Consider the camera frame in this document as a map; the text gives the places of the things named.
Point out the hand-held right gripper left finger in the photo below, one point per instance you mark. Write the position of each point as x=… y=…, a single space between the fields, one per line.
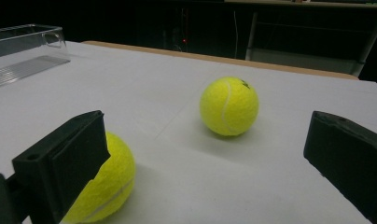
x=62 y=161

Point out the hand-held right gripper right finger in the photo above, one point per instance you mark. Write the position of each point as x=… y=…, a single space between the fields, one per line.
x=348 y=155

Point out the yellow tennis ball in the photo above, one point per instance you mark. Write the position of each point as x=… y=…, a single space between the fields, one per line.
x=229 y=106
x=115 y=174

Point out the clear plastic container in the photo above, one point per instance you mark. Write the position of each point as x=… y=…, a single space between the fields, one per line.
x=21 y=68

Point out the white table cover sheet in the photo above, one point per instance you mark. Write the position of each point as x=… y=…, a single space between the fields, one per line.
x=177 y=174

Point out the white metal desk frame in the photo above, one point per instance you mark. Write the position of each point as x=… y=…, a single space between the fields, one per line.
x=301 y=60

